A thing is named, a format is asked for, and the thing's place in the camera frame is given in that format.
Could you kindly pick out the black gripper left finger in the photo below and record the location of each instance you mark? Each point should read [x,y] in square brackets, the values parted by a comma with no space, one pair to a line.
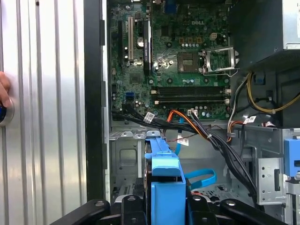
[133,211]

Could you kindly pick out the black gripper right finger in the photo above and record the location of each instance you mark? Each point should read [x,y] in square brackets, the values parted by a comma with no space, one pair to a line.
[199,211]

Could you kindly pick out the hard disk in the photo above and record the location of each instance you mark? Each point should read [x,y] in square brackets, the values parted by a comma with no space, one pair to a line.
[164,168]

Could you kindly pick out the silver disk bay cage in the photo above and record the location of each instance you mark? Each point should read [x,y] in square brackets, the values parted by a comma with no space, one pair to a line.
[126,159]

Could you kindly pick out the person's hand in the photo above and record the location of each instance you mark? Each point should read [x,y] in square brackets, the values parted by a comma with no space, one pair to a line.
[4,89]

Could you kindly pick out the silver optical drive cage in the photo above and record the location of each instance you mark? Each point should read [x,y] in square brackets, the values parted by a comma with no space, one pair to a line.
[267,178]

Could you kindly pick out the black PC case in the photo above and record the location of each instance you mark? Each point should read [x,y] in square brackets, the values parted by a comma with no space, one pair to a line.
[93,117]

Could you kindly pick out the blue plastic drive latch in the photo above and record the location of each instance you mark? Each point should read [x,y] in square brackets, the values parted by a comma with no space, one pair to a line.
[291,157]

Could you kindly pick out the RAM slot with white clips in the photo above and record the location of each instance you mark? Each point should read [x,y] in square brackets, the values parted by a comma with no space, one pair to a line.
[189,102]
[189,92]

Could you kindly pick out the RAM slot with black clips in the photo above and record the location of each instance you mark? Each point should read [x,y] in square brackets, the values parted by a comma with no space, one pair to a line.
[189,88]
[189,97]

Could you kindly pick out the blue SATA port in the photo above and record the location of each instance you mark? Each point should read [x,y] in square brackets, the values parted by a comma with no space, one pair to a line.
[130,96]

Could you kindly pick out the CPU socket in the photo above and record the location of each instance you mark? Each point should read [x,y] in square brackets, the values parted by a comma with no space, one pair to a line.
[188,62]

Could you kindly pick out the metal socket cover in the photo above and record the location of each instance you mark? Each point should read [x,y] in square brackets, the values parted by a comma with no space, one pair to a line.
[231,58]

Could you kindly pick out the black expansion slot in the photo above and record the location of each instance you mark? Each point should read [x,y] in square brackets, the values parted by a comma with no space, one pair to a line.
[120,44]

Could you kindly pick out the silver coin cell battery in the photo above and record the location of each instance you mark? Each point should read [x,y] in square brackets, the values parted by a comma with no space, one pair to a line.
[140,42]

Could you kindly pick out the white expansion slot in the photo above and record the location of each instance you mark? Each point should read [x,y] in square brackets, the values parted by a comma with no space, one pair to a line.
[130,42]

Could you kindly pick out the green motherboard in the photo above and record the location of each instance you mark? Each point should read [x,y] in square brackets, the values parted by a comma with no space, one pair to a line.
[168,35]

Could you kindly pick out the grey power supply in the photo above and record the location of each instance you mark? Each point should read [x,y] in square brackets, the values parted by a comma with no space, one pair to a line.
[255,30]

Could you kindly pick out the blue VGA port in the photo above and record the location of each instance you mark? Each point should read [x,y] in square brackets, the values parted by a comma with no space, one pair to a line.
[170,5]

